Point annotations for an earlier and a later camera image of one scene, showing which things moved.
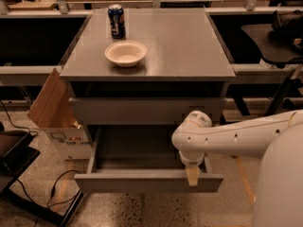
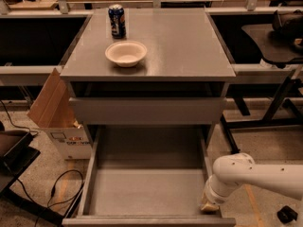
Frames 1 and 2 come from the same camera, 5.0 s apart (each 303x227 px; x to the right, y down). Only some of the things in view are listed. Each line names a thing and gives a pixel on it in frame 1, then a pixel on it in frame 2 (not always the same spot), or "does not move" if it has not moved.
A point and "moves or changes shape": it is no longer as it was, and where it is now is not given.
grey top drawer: [144, 110] does not move
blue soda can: [116, 16] does not move
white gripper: [191, 159] to [210, 190]
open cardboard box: [54, 113] does not move
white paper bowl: [126, 53] does not move
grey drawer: [142, 159] moves or changes shape
